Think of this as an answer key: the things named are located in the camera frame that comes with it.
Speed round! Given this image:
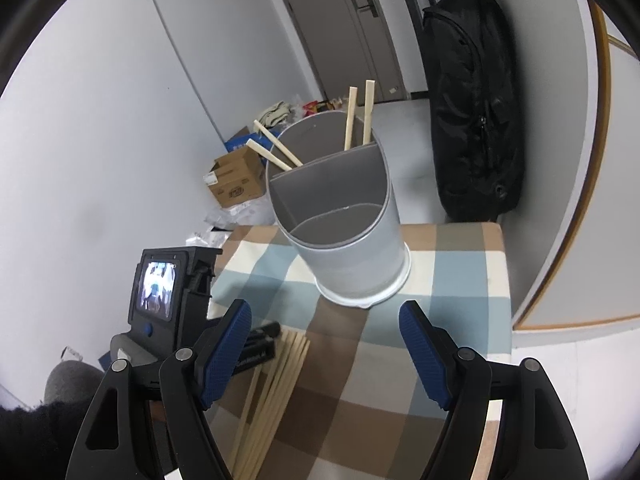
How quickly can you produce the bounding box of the grey fabric object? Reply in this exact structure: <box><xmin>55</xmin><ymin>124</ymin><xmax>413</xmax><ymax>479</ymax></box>
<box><xmin>44</xmin><ymin>362</ymin><xmax>104</xmax><ymax>407</ymax></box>

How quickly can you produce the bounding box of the clear plastic bag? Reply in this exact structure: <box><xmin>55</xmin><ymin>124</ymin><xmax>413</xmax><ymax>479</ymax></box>
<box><xmin>185</xmin><ymin>197</ymin><xmax>276</xmax><ymax>248</ymax></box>

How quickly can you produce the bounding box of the white divided utensil holder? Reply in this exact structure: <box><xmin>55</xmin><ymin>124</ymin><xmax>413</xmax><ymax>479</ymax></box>
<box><xmin>265</xmin><ymin>110</ymin><xmax>412</xmax><ymax>307</ymax></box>

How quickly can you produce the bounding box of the grey door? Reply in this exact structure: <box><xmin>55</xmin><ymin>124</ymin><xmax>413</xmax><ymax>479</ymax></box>
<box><xmin>265</xmin><ymin>0</ymin><xmax>403</xmax><ymax>103</ymax></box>

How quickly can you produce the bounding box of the plaid tablecloth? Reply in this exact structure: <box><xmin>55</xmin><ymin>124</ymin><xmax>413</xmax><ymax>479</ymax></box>
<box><xmin>205</xmin><ymin>222</ymin><xmax>512</xmax><ymax>480</ymax></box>

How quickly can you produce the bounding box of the person's left forearm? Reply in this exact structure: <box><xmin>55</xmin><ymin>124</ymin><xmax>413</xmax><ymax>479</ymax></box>
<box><xmin>0</xmin><ymin>400</ymin><xmax>88</xmax><ymax>480</ymax></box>

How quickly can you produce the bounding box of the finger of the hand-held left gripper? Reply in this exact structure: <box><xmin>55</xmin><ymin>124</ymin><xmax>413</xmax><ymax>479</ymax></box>
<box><xmin>232</xmin><ymin>323</ymin><xmax>279</xmax><ymax>376</ymax></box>

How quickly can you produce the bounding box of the white cabinet with wooden trim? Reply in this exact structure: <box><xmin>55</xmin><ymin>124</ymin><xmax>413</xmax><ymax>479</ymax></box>
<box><xmin>510</xmin><ymin>0</ymin><xmax>640</xmax><ymax>333</ymax></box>

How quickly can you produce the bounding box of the brown cardboard box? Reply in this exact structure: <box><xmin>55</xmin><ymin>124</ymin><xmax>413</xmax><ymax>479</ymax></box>
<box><xmin>202</xmin><ymin>147</ymin><xmax>267</xmax><ymax>208</ymax></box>

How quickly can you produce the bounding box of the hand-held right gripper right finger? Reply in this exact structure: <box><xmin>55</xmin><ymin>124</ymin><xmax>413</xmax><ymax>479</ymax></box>
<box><xmin>398</xmin><ymin>300</ymin><xmax>591</xmax><ymax>480</ymax></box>

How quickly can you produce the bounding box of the blue cardboard box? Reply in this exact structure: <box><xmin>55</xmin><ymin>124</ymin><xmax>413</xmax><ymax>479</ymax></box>
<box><xmin>225</xmin><ymin>127</ymin><xmax>281</xmax><ymax>161</ymax></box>

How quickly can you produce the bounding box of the white plastic bag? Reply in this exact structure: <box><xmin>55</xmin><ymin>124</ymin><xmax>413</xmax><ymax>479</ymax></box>
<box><xmin>285</xmin><ymin>94</ymin><xmax>307</xmax><ymax>123</ymax></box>

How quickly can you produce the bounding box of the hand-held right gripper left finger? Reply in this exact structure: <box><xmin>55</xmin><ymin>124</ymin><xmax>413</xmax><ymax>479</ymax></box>
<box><xmin>65</xmin><ymin>299</ymin><xmax>253</xmax><ymax>480</ymax></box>

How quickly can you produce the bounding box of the bunch of wooden chopsticks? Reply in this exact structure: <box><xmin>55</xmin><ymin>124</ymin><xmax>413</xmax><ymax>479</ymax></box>
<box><xmin>231</xmin><ymin>331</ymin><xmax>312</xmax><ymax>480</ymax></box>

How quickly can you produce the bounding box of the black backpack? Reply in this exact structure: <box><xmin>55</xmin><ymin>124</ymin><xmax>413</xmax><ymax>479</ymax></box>
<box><xmin>422</xmin><ymin>0</ymin><xmax>526</xmax><ymax>222</ymax></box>

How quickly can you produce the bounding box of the pale wooden chopstick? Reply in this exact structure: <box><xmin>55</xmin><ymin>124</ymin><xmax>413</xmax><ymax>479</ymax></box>
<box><xmin>343</xmin><ymin>86</ymin><xmax>359</xmax><ymax>151</ymax></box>
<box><xmin>245</xmin><ymin>139</ymin><xmax>297</xmax><ymax>171</ymax></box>
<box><xmin>362</xmin><ymin>79</ymin><xmax>376</xmax><ymax>146</ymax></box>
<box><xmin>253</xmin><ymin>119</ymin><xmax>304</xmax><ymax>168</ymax></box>

